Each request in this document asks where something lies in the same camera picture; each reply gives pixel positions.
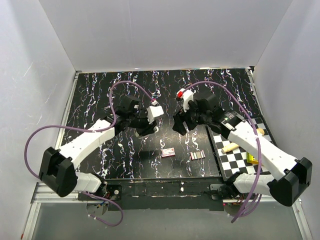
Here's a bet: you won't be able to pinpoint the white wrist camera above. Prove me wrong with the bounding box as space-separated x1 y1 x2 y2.
176 88 194 113
146 100 164 124

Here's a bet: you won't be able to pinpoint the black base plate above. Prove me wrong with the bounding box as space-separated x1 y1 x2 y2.
77 177 256 212

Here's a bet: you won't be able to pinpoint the silver staple strips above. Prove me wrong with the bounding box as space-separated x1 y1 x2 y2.
190 150 206 161

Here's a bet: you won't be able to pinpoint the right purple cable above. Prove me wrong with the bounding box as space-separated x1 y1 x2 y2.
179 80 263 224

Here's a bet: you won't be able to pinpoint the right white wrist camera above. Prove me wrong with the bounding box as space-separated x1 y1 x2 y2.
176 88 194 113

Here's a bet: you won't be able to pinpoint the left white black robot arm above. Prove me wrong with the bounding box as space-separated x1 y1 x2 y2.
39 95 164 200

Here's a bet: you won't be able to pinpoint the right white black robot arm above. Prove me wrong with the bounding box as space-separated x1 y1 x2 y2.
172 88 313 207

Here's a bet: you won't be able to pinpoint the wooden peg doll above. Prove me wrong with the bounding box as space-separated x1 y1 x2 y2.
221 128 265 154

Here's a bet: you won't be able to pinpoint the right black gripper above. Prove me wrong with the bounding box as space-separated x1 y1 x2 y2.
171 98 211 136

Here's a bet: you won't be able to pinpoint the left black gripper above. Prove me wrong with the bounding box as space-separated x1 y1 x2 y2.
127 108 157 137

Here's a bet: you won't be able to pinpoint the white black stapler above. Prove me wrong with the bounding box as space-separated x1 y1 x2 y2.
135 126 155 139

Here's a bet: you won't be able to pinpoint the black white checkered board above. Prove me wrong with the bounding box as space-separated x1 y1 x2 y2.
205 116 276 181

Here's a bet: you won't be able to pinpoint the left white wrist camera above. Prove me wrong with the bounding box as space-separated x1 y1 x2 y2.
146 100 164 124

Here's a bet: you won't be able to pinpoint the red white staple box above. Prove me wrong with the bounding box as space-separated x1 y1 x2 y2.
161 147 176 158

